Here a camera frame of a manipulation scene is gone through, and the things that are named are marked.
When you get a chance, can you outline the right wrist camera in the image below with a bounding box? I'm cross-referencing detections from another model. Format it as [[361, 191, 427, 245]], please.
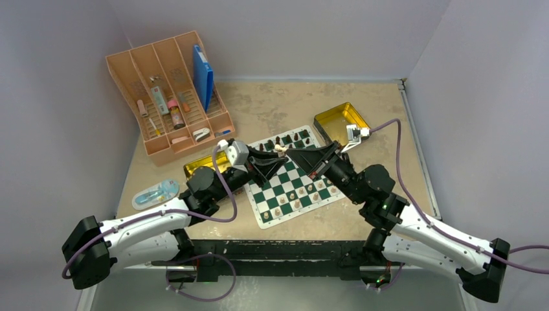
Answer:
[[342, 124, 371, 153]]

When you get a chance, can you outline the green white chess board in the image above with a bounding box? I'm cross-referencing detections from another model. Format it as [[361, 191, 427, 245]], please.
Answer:
[[243, 125, 344, 229]]

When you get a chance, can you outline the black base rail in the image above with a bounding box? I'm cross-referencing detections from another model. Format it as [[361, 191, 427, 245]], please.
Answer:
[[150, 239, 387, 284]]

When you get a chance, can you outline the blue round card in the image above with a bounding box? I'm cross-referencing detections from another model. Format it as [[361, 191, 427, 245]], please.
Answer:
[[132, 179, 179, 211]]

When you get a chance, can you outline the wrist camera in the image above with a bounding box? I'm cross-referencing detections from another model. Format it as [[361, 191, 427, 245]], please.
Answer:
[[342, 124, 371, 153], [217, 139, 249, 172]]

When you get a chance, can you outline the empty gold tin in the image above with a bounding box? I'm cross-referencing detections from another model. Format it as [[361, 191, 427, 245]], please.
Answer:
[[313, 102, 370, 146]]

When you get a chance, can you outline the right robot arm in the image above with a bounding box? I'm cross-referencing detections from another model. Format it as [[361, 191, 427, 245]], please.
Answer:
[[275, 143, 510, 303]]

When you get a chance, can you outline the gold tin with pieces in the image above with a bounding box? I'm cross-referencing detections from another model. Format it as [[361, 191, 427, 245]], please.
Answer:
[[183, 151, 231, 179]]

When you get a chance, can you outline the grey green box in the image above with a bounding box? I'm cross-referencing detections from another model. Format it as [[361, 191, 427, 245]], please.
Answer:
[[151, 86, 169, 115]]

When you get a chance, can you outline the blue folder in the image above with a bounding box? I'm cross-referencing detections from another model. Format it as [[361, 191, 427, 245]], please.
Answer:
[[193, 45, 214, 112]]

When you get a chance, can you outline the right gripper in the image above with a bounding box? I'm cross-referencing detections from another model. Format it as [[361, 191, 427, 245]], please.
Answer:
[[286, 141, 365, 205]]

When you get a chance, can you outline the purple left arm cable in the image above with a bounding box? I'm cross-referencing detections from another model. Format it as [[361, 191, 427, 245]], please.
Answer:
[[62, 143, 240, 301]]

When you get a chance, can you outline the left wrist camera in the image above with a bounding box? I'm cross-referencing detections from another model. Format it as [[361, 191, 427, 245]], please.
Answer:
[[217, 139, 249, 172]]

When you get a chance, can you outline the white stapler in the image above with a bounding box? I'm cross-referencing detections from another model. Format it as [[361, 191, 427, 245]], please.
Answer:
[[192, 127, 211, 143]]

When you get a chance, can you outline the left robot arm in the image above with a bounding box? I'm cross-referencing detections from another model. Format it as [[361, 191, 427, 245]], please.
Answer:
[[62, 139, 288, 290]]

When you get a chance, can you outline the pink eraser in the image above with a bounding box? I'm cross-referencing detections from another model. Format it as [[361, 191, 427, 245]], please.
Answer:
[[136, 99, 148, 117]]

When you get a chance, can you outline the pink cap bottle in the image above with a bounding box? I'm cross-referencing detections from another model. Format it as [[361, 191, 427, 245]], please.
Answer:
[[167, 99, 185, 130]]

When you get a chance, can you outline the pink desk organizer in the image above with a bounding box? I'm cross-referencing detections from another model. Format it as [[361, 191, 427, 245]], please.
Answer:
[[106, 30, 236, 167]]

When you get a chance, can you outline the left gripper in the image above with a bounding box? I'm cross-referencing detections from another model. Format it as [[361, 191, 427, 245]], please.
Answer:
[[211, 145, 287, 202]]

